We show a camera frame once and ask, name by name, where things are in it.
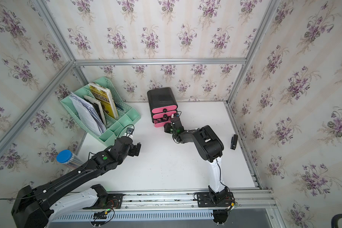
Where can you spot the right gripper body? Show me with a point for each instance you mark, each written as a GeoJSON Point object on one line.
{"type": "Point", "coordinates": [168, 129]}

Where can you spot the aluminium front rail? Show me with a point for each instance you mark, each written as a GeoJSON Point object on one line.
{"type": "Point", "coordinates": [250, 198]}

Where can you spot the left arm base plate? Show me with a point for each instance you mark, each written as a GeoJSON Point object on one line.
{"type": "Point", "coordinates": [110, 201]}

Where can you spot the blue lid plastic jar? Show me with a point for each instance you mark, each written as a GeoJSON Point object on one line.
{"type": "Point", "coordinates": [69, 159]}

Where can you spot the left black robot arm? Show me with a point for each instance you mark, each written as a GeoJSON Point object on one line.
{"type": "Point", "coordinates": [36, 207]}

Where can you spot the pink bottom drawer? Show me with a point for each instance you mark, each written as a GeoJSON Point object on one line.
{"type": "Point", "coordinates": [160, 124]}

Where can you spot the white paper stack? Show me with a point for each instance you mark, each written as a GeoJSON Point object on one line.
{"type": "Point", "coordinates": [88, 115]}

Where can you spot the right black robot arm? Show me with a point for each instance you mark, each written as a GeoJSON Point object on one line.
{"type": "Point", "coordinates": [210, 149]}

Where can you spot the pink top drawer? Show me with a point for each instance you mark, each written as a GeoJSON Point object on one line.
{"type": "Point", "coordinates": [164, 109]}

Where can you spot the yellow book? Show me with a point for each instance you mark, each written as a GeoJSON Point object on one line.
{"type": "Point", "coordinates": [104, 95]}

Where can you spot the black stapler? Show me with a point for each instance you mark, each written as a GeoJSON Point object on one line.
{"type": "Point", "coordinates": [234, 142]}

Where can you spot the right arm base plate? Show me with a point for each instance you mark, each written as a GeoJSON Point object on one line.
{"type": "Point", "coordinates": [223, 199]}

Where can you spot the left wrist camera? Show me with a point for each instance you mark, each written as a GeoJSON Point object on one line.
{"type": "Point", "coordinates": [129, 132]}

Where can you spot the green plastic file organizer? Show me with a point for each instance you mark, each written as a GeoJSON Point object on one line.
{"type": "Point", "coordinates": [114, 128]}

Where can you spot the black pink drawer cabinet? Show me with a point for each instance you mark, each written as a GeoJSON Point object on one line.
{"type": "Point", "coordinates": [159, 98]}

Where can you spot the pink drawer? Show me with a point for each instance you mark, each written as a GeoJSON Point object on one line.
{"type": "Point", "coordinates": [164, 109]}
{"type": "Point", "coordinates": [160, 124]}
{"type": "Point", "coordinates": [164, 115]}

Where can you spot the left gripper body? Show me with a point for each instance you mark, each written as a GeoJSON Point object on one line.
{"type": "Point", "coordinates": [132, 150]}

